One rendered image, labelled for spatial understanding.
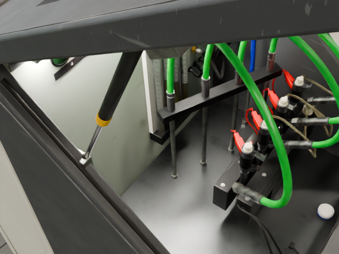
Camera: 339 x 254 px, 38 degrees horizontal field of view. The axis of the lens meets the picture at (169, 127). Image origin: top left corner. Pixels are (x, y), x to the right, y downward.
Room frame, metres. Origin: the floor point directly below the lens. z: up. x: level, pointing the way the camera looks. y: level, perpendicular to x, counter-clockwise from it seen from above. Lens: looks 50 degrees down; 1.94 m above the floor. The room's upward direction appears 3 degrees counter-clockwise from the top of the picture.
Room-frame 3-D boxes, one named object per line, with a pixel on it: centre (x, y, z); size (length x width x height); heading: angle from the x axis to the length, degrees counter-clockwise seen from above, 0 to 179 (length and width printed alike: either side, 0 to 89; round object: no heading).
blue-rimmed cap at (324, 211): (0.62, -0.38, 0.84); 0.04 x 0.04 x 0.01
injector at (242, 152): (0.63, -0.17, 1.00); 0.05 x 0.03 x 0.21; 52
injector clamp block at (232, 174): (0.73, -0.24, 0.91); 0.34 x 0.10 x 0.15; 142
